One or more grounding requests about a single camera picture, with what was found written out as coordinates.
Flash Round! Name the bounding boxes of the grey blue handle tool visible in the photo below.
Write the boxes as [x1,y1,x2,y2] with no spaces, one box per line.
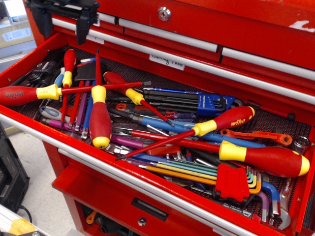
[39,106,62,121]

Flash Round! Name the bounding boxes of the black box on floor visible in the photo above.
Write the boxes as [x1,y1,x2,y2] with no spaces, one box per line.
[0,127,30,212]

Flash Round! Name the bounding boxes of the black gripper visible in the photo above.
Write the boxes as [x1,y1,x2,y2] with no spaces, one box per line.
[25,0,100,45]

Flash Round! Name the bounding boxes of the clear blue small screwdriver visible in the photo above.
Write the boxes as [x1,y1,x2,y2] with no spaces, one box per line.
[165,111,196,122]

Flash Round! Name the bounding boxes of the chrome socket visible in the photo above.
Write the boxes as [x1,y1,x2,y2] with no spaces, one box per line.
[293,136,311,155]

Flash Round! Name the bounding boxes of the large wiha screwdriver left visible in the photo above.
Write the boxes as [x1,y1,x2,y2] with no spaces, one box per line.
[0,81,152,107]

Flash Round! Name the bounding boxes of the magenta handled tool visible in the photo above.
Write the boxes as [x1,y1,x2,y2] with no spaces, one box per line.
[41,118,149,149]

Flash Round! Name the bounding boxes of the small red yellow screwdriver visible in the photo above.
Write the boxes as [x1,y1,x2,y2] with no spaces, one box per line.
[61,49,76,127]

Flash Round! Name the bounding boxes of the red holder rainbow hex keys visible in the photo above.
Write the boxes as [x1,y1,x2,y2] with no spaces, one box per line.
[127,155,281,221]

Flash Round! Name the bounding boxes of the orange black utility knife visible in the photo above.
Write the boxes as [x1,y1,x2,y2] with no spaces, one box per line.
[115,103,155,115]

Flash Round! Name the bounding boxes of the red yellow screwdriver centre back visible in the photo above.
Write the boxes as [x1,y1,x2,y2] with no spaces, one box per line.
[102,71,175,127]

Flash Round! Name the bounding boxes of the red tool chest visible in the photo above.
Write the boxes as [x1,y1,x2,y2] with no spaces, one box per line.
[0,0,315,236]

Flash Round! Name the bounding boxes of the big red yellow screwdriver right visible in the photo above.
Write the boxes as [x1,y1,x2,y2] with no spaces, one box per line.
[126,130,311,177]

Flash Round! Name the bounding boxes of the blue hex key set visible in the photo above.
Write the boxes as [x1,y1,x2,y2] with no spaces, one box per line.
[143,87,244,117]

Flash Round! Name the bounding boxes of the open red drawer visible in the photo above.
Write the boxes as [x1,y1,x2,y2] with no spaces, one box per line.
[0,29,315,236]

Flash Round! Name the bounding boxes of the blue handled long tool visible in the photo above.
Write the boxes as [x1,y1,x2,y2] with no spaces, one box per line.
[107,108,266,148]

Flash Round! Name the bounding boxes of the silver adjustable wrench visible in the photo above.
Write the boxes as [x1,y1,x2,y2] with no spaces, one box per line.
[279,177,296,230]

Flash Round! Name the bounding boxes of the wiha screwdriver centre right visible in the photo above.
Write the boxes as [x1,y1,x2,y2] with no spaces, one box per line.
[115,106,255,161]

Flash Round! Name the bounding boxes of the orange flat wrench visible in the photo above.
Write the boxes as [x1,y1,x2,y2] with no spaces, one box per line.
[220,129,293,146]

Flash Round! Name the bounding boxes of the black torx key set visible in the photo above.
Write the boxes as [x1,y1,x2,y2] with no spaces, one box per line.
[10,48,64,88]

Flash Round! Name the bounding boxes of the chrome cabinet lock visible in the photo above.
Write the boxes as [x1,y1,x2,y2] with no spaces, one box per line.
[158,6,171,21]

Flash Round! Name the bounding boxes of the blue white precision screwdriver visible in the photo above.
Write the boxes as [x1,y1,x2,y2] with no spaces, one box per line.
[48,67,65,100]

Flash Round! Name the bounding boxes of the black holder coloured hex keys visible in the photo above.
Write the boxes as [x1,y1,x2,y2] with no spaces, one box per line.
[68,59,107,141]

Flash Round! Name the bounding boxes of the red yellow phillips screwdriver upright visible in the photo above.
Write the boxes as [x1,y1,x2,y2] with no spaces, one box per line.
[89,49,112,149]

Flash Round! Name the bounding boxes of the white cutting tools label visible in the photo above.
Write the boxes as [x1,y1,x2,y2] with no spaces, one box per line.
[149,55,185,71]

